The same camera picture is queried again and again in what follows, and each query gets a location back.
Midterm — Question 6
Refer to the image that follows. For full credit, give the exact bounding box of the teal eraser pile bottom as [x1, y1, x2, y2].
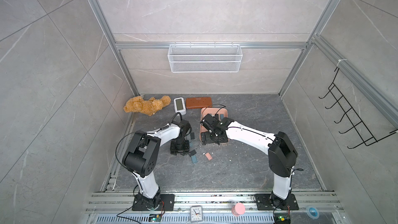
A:
[191, 155, 198, 164]

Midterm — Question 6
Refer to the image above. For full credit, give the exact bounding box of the pink storage tray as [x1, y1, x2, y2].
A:
[200, 107, 229, 145]

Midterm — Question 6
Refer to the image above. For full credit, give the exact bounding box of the pink eraser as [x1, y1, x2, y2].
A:
[205, 152, 212, 161]

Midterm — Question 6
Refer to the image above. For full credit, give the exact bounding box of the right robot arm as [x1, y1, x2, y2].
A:
[200, 107, 298, 209]

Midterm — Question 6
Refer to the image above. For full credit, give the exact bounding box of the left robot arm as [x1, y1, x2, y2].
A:
[117, 113, 192, 210]

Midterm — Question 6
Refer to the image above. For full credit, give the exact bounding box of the black eraser pile right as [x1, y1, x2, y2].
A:
[189, 150, 197, 156]

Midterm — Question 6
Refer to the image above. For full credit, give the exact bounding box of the brown leather case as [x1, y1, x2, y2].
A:
[185, 96, 212, 109]

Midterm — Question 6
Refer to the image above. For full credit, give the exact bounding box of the white digital clock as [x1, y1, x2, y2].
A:
[174, 97, 187, 115]

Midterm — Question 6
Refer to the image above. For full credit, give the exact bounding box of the brown teddy bear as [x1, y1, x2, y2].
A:
[123, 95, 171, 116]

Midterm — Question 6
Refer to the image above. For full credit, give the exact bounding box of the small analog clock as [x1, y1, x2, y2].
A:
[190, 205, 204, 223]

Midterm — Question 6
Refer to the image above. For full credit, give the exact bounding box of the pink round cap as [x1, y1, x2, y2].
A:
[231, 203, 246, 217]

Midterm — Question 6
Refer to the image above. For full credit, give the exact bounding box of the blue tape roll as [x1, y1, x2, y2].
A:
[306, 206, 320, 219]

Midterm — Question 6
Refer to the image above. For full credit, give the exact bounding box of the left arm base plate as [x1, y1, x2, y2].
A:
[132, 194, 175, 211]

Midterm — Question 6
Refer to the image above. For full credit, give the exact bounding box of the white wire mesh basket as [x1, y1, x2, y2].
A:
[167, 44, 243, 73]

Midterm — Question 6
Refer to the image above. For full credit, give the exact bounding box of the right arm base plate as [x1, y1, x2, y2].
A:
[254, 193, 299, 211]

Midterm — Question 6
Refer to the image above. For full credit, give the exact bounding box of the black wire hook rack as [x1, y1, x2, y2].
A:
[318, 67, 398, 149]

